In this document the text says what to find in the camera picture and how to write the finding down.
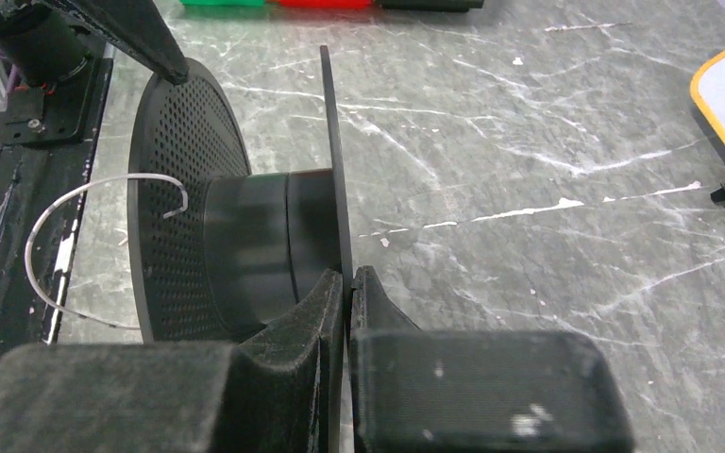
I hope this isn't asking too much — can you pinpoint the thin white cable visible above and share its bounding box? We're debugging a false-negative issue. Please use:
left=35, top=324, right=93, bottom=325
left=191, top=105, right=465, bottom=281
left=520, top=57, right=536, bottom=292
left=25, top=172, right=190, bottom=331

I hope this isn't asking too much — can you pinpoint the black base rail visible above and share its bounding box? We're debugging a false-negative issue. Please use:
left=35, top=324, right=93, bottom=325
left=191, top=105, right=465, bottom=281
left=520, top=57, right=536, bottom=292
left=0, top=59, right=113, bottom=358

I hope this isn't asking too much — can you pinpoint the green bin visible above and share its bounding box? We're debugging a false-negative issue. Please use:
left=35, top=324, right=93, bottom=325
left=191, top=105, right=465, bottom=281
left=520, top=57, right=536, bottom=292
left=179, top=0, right=266, bottom=8

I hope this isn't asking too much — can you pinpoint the black bin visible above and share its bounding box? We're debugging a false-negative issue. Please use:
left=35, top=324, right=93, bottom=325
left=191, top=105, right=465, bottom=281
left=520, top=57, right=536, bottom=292
left=374, top=0, right=484, bottom=13

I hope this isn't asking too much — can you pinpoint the red bin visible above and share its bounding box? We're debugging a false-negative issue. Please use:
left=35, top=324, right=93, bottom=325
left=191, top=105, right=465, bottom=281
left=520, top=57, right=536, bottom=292
left=273, top=0, right=373, bottom=9

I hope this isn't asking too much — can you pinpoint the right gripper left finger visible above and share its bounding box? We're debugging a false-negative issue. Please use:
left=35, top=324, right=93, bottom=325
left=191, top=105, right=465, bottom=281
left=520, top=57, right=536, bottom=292
left=0, top=270, right=344, bottom=452

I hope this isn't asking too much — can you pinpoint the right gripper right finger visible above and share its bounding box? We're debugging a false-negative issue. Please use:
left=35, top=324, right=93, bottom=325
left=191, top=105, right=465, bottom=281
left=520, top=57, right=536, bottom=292
left=349, top=266, right=635, bottom=452

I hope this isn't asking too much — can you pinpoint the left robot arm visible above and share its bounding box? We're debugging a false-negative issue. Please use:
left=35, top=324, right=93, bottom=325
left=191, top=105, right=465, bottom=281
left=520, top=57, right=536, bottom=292
left=0, top=1, right=189, bottom=86

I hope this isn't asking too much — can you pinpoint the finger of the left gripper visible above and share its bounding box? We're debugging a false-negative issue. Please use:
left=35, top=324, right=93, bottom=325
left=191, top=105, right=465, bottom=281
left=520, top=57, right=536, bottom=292
left=45, top=0, right=189, bottom=85

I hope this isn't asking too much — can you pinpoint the black cable spool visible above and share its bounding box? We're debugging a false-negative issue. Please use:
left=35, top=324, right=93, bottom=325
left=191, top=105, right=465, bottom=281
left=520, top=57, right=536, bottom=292
left=126, top=46, right=353, bottom=343

